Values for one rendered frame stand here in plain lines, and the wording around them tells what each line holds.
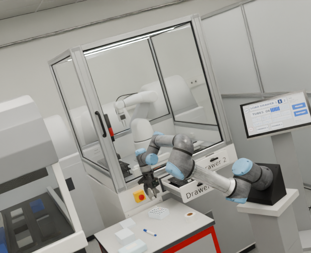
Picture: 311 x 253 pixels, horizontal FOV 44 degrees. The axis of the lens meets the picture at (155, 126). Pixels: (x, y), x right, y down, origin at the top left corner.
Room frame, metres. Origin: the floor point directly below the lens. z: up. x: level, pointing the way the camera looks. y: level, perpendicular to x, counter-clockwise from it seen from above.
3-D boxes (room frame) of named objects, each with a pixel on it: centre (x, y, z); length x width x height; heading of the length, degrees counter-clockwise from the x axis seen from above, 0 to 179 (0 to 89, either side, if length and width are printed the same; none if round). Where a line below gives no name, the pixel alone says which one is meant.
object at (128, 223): (2.43, 0.37, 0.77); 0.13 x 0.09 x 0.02; 17
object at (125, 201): (3.19, 0.09, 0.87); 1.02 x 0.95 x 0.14; 112
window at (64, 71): (3.01, 0.55, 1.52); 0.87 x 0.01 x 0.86; 22
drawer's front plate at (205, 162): (2.84, -0.34, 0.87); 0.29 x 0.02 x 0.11; 112
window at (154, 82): (2.77, -0.08, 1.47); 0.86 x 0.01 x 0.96; 112
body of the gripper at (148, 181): (2.47, 0.14, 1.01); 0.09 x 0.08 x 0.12; 41
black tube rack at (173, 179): (2.62, -0.10, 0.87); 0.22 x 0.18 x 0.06; 22
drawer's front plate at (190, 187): (2.43, -0.17, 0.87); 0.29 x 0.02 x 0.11; 112
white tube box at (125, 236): (2.21, 0.37, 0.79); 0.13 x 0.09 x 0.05; 23
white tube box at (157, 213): (2.43, 0.15, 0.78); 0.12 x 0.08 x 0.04; 39
